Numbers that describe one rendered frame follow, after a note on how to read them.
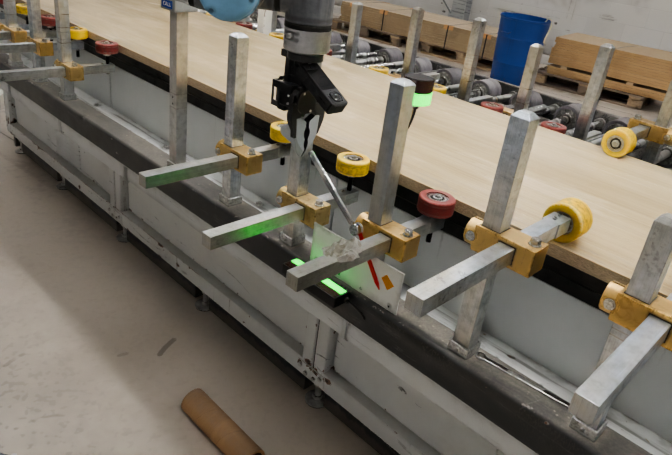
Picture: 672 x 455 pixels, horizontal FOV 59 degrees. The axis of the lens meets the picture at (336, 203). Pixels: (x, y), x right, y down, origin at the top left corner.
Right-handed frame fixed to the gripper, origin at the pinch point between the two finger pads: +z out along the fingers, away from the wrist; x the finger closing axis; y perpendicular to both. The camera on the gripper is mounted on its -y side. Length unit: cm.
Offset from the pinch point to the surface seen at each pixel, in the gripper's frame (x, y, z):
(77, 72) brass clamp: -8, 125, 16
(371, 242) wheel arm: -0.9, -20.5, 11.8
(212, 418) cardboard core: 3, 23, 90
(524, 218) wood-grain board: -30.9, -36.3, 7.8
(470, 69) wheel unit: -115, 34, 1
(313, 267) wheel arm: 14.9, -20.7, 11.7
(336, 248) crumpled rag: 8.2, -19.7, 10.6
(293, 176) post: -6.3, 8.7, 10.2
